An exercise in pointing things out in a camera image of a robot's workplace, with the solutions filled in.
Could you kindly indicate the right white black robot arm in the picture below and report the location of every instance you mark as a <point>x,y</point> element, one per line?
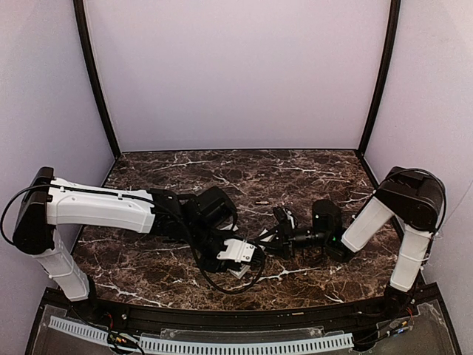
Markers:
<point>415,198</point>

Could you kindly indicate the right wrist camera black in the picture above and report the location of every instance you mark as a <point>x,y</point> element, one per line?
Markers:
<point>284,215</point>

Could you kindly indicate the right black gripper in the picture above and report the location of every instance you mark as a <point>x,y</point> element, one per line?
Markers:
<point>287,243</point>

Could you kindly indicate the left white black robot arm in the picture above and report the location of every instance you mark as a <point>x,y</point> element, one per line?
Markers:
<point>205,222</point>

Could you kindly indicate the black front rail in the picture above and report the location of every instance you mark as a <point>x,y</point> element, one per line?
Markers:
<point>355,317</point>

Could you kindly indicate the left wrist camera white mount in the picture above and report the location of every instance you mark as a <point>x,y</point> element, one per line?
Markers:
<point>237,250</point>

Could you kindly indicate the black frame post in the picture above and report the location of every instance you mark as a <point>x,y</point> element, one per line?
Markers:
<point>94,81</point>
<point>383,70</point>

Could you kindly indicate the left black frame post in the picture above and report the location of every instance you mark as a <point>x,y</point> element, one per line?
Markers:
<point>94,81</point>

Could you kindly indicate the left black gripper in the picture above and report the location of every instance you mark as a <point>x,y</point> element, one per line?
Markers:
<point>220,265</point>

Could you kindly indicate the right black frame post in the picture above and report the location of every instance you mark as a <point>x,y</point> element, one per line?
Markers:
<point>383,70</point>

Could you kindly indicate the white remote control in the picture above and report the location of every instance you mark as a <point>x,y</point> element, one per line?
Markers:
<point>245,268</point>

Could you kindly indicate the white slotted cable duct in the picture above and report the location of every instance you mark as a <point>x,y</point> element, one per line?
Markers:
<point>174,341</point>

